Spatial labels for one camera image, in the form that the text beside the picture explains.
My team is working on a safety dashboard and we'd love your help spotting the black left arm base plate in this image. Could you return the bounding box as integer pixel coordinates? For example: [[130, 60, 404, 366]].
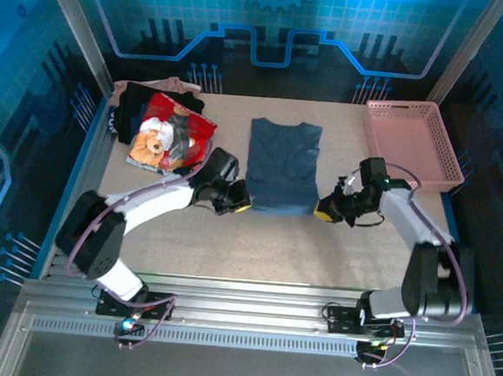
[[94, 287, 178, 322]]

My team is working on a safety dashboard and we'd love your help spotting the black t-shirt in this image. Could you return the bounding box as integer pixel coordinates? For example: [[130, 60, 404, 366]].
[[115, 80, 207, 151]]

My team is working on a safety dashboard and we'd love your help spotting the blue t-shirt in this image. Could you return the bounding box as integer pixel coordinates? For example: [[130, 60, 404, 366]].
[[242, 115, 327, 219]]

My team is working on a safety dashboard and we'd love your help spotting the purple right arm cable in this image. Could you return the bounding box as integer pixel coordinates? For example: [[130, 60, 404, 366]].
[[352, 161, 480, 376]]

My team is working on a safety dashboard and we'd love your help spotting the slotted grey cable duct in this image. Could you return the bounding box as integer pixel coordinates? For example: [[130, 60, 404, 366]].
[[30, 313, 361, 359]]

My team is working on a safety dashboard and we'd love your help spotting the small circuit board with LEDs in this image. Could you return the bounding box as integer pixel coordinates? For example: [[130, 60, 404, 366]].
[[111, 312, 148, 351], [354, 334, 397, 371]]

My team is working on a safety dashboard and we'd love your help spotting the red teddy bear print t-shirt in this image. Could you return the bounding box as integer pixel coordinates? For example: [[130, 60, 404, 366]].
[[124, 89, 220, 180]]

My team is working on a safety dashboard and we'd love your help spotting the navy t-shirt with white print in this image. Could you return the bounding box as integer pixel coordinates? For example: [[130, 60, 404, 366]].
[[105, 106, 122, 136]]

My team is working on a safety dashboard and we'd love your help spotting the pink perforated plastic basket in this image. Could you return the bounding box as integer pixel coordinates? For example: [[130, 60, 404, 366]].
[[359, 96, 472, 197]]

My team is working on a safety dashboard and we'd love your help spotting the beige t-shirt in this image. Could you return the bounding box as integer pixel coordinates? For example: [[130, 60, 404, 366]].
[[110, 72, 203, 116]]

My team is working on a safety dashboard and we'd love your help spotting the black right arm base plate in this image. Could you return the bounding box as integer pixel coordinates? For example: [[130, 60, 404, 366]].
[[321, 300, 408, 340]]

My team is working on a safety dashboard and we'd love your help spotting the aluminium rail frame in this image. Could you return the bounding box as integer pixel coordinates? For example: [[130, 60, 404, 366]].
[[0, 259, 503, 376]]

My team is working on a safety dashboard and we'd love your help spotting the aluminium frame post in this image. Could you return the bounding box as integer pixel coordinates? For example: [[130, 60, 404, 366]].
[[426, 0, 503, 109], [27, 0, 128, 100]]

